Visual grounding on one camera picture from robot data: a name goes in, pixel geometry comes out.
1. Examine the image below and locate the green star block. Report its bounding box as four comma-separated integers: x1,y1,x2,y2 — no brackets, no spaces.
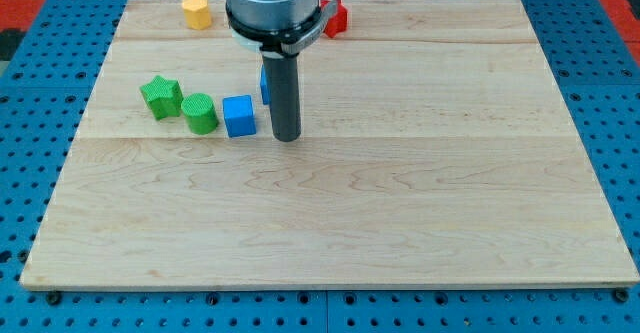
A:
139,75,183,120

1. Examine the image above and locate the red star block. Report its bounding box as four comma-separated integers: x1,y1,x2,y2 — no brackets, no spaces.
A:
324,0,348,38

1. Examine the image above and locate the light wooden board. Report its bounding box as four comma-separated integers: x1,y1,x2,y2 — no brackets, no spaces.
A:
20,0,639,292

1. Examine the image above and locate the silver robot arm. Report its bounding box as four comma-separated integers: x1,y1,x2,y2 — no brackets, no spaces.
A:
225,0,338,59

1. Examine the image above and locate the green cylinder block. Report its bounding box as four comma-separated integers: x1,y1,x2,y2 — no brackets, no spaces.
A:
181,93,219,135

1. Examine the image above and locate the blue cube block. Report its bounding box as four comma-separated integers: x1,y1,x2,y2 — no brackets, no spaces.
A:
222,95,256,138

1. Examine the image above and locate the blue triangle block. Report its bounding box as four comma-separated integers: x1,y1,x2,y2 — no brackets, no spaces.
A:
259,66,271,105

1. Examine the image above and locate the yellow hexagon block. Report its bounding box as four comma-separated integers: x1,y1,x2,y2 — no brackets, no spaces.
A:
181,0,212,30

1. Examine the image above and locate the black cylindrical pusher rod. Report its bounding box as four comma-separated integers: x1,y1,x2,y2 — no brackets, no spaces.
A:
263,56,301,142

